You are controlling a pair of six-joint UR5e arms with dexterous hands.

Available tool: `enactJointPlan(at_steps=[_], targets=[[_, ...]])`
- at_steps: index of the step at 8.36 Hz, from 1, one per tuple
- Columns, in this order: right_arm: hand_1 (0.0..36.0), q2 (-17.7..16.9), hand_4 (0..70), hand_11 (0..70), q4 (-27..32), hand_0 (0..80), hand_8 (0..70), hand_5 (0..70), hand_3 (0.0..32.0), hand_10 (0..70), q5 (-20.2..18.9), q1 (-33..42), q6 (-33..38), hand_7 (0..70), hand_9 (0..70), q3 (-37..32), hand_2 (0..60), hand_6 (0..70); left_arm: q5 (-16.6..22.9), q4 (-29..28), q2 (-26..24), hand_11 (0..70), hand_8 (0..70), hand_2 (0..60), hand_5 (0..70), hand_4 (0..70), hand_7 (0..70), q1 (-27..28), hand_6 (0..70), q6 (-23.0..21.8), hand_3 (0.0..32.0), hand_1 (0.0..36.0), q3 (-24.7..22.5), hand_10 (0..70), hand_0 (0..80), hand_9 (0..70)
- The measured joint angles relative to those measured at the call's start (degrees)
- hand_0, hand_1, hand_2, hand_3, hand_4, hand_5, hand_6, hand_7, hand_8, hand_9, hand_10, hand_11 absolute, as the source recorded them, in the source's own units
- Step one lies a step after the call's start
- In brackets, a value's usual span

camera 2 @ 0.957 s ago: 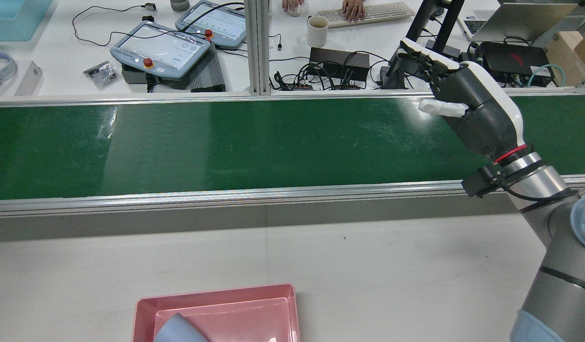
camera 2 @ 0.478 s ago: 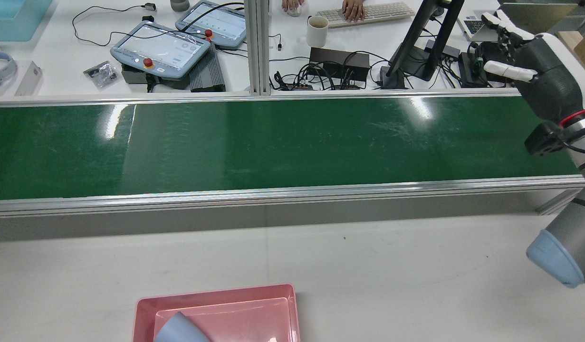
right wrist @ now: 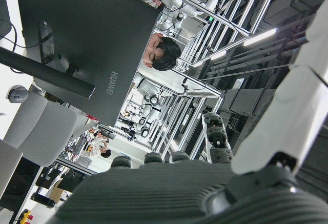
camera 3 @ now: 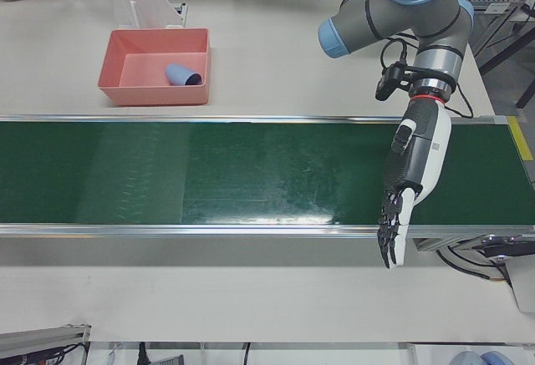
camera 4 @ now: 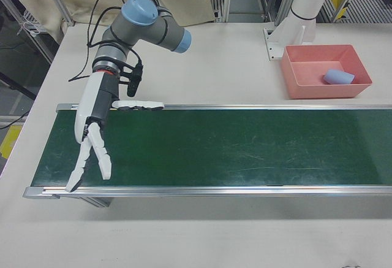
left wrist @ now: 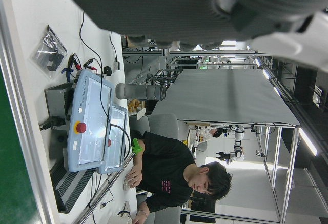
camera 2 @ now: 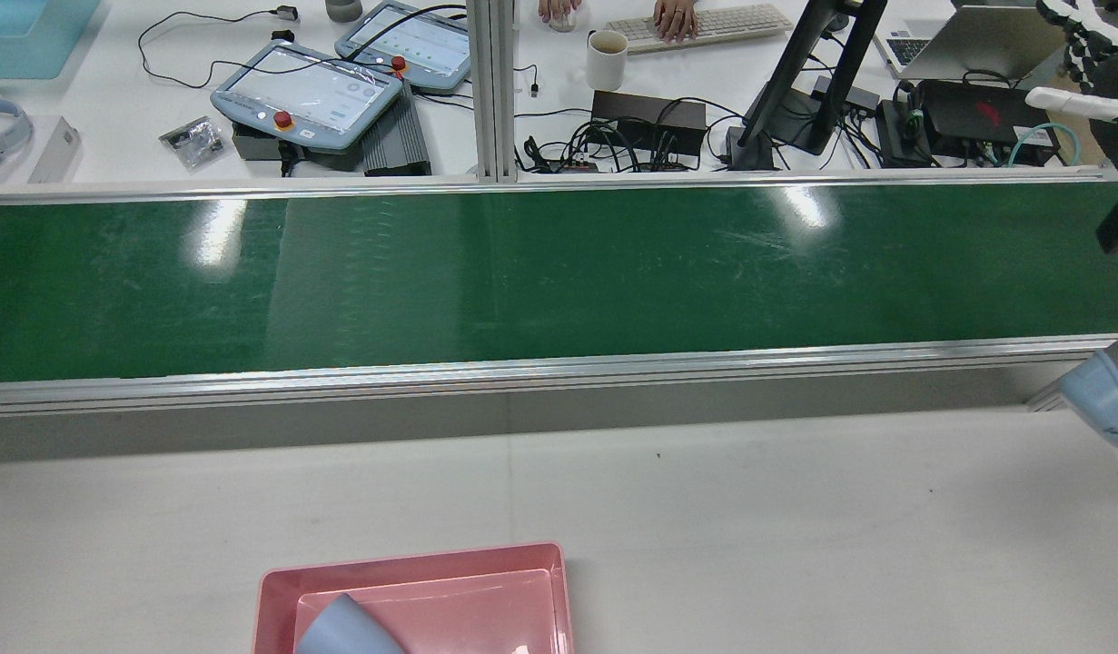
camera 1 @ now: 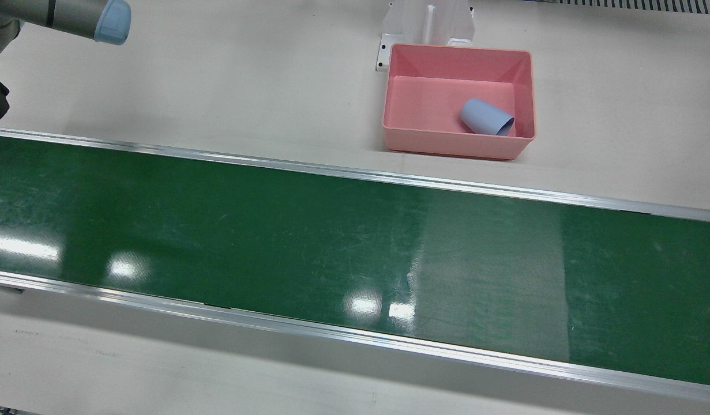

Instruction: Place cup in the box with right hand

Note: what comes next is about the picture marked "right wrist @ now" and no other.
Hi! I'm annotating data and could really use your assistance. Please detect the silver laptop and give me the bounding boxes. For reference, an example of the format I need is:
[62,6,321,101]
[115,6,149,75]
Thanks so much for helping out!
[0,139,24,197]

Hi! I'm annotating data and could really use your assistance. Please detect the white humanoid robot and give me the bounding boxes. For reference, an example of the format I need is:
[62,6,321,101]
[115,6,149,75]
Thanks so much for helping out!
[155,0,203,17]

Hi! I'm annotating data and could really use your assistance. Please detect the black Huawei monitor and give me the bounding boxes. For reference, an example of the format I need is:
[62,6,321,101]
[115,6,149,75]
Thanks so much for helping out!
[14,0,164,128]

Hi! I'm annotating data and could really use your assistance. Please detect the grey computer mouse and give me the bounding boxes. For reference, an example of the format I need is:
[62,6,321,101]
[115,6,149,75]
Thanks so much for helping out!
[7,85,29,104]

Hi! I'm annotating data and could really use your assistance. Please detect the short ceiling light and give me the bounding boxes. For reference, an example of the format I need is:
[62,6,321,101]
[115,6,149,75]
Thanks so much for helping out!
[209,50,228,61]

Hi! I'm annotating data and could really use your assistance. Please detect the yellow box red buttons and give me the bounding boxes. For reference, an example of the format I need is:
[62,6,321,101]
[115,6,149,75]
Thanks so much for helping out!
[18,208,34,224]

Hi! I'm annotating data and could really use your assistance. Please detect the long ceiling light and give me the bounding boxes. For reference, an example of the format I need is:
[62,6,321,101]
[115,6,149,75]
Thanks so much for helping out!
[242,28,278,47]

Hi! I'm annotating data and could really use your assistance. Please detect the aluminium frame cell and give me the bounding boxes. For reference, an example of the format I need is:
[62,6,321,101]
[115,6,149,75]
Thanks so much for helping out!
[135,0,282,38]

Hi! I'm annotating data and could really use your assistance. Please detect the person in white shirt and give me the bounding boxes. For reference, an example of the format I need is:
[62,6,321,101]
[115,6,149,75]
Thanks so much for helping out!
[78,131,112,159]

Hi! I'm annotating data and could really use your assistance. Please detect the black monitor stand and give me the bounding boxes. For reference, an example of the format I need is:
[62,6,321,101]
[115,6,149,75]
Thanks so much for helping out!
[0,46,97,100]

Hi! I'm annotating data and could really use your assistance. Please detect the person with black hair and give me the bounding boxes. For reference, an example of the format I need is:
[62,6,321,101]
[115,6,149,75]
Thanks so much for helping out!
[142,32,182,72]

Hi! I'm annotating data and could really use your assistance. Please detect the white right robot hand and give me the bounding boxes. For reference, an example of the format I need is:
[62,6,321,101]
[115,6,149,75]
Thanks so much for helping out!
[55,2,328,224]

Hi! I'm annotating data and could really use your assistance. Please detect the grey office chair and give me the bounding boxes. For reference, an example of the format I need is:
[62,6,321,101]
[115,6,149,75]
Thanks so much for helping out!
[3,90,79,169]

